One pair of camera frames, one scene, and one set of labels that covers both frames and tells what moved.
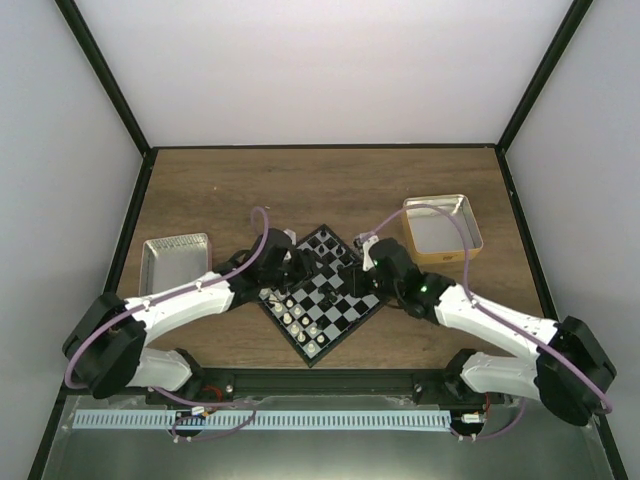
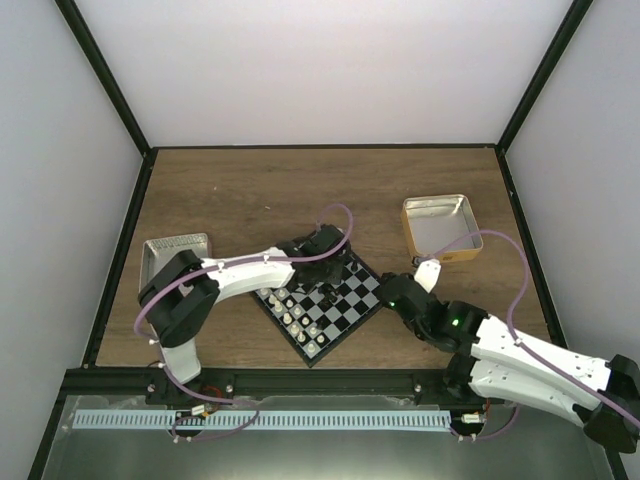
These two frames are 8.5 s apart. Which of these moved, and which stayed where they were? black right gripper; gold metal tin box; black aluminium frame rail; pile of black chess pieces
Moved: black right gripper
Stayed: black aluminium frame rail; gold metal tin box; pile of black chess pieces
